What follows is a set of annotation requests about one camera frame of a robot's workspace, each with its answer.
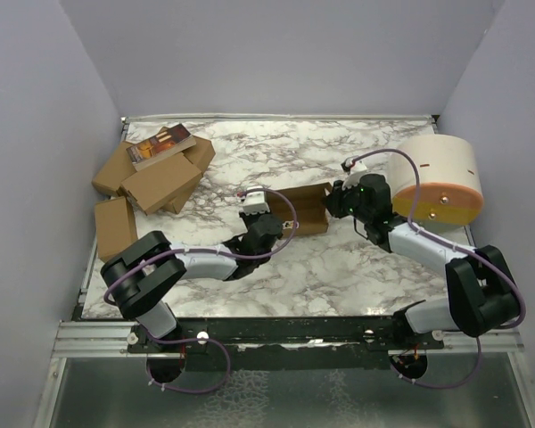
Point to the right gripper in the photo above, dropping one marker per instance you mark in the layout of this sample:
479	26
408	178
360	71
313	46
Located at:
334	199

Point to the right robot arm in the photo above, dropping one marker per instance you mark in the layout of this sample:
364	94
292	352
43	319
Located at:
480	288

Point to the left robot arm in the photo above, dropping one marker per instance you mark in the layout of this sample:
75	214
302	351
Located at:
139	277

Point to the small cardboard box left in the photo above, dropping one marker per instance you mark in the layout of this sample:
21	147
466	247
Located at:
115	224

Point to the white round ceramic container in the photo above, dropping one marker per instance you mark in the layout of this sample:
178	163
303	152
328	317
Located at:
450	187

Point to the paperback book dark cover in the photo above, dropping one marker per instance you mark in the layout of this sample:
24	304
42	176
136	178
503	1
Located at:
167	142

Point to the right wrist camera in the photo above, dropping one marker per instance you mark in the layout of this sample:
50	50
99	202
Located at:
354	169

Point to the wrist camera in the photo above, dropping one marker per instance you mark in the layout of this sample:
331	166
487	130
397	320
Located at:
354	169
254	201

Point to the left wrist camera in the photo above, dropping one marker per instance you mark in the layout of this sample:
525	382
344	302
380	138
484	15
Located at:
254	201

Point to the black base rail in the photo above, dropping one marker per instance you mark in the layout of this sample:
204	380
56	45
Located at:
282	343

